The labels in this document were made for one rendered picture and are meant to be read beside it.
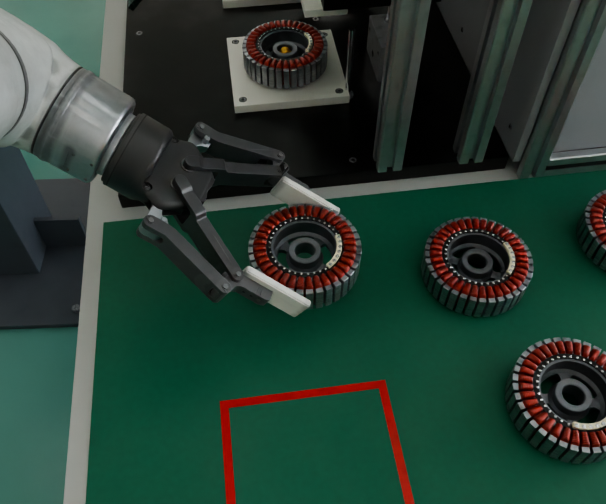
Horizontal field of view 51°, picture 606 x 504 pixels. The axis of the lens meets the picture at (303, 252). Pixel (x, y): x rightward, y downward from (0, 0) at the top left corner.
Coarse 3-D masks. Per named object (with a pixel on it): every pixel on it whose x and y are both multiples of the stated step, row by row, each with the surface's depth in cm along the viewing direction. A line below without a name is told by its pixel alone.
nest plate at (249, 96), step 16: (240, 48) 89; (240, 64) 86; (336, 64) 86; (240, 80) 84; (256, 80) 84; (320, 80) 84; (336, 80) 84; (240, 96) 82; (256, 96) 82; (272, 96) 82; (288, 96) 82; (304, 96) 82; (320, 96) 82; (336, 96) 82; (240, 112) 82
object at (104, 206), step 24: (120, 0) 102; (120, 24) 98; (120, 48) 94; (120, 72) 91; (504, 168) 79; (96, 192) 77; (336, 192) 77; (360, 192) 77; (384, 192) 77; (96, 216) 75; (120, 216) 75; (144, 216) 75; (96, 240) 72; (96, 264) 70; (96, 288) 68; (96, 312) 67; (72, 408) 60; (72, 432) 59; (72, 456) 57; (72, 480) 56
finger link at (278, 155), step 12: (204, 132) 63; (216, 132) 63; (216, 144) 63; (228, 144) 63; (240, 144) 64; (252, 144) 65; (216, 156) 65; (228, 156) 65; (240, 156) 65; (252, 156) 65; (264, 156) 65; (276, 156) 66
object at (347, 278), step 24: (288, 216) 65; (312, 216) 65; (336, 216) 65; (264, 240) 63; (288, 240) 66; (312, 240) 64; (336, 240) 63; (360, 240) 63; (264, 264) 61; (288, 264) 64; (312, 264) 63; (336, 264) 61; (312, 288) 60; (336, 288) 60
